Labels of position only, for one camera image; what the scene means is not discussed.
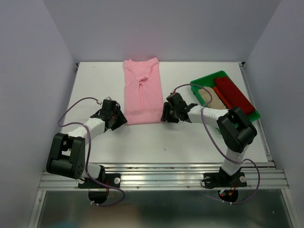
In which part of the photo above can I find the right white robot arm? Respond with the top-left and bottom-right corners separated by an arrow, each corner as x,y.
161,93 -> 257,185

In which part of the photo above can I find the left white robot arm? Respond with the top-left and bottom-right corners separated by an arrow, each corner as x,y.
46,98 -> 127,187

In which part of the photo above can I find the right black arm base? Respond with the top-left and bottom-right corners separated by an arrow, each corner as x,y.
200,168 -> 247,204

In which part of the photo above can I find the pink t-shirt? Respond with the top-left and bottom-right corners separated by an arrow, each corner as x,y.
123,58 -> 163,125

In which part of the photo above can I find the rolled beige t-shirt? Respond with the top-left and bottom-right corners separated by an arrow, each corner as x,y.
198,86 -> 227,110

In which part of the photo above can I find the green plastic tray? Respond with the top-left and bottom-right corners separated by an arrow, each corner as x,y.
190,71 -> 260,121

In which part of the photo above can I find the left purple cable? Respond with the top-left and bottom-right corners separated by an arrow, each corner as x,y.
57,96 -> 125,207

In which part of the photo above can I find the rolled red t-shirt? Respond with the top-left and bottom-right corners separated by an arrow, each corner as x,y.
214,76 -> 255,115

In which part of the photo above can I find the aluminium rail frame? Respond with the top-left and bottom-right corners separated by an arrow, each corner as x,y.
28,62 -> 295,228

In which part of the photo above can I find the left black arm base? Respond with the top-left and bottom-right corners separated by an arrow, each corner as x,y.
77,173 -> 125,207

